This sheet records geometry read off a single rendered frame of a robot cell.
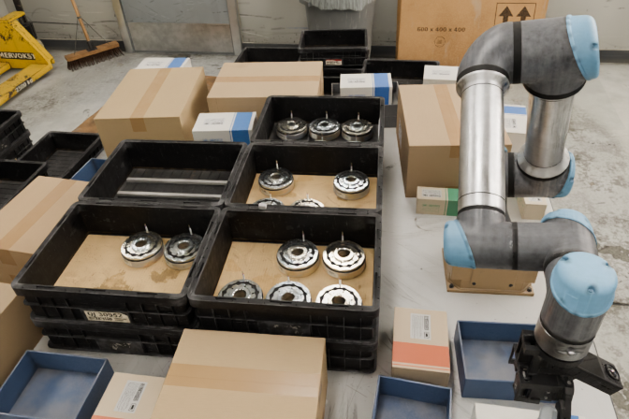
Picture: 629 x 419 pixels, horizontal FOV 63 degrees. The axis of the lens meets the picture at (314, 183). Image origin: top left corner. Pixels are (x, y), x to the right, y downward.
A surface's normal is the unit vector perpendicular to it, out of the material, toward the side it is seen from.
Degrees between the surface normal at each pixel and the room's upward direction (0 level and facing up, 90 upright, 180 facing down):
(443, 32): 76
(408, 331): 0
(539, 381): 0
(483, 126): 26
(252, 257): 0
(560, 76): 111
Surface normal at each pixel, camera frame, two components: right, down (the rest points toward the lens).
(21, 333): 0.98, 0.08
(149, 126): -0.03, 0.61
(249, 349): -0.05, -0.79
